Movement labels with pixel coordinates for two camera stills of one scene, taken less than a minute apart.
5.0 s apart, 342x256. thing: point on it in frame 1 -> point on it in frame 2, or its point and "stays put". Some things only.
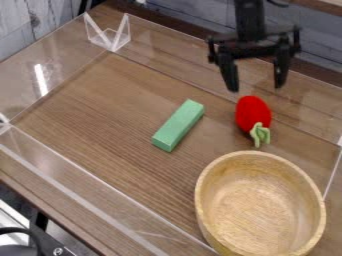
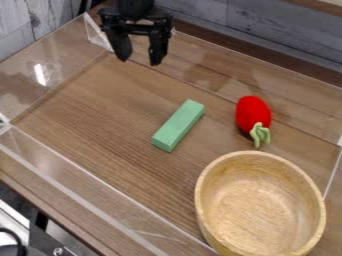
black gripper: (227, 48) -> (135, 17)
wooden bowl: (259, 205) stays put
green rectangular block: (176, 126) stays put
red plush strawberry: (252, 114) stays put
